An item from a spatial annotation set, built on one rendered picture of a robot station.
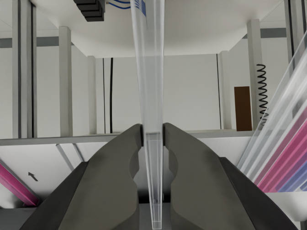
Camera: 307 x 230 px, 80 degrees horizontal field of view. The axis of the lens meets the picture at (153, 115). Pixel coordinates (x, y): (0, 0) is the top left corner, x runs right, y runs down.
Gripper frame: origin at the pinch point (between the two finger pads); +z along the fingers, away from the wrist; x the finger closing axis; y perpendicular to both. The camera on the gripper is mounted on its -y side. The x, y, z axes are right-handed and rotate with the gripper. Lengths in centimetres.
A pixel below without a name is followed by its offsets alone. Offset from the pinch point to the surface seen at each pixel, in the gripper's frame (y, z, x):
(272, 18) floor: -2, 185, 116
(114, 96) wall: 65, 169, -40
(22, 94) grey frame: 9.7, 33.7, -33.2
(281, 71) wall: 48, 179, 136
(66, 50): 2, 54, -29
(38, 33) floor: 5, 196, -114
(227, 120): 38, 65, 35
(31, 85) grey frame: 8, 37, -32
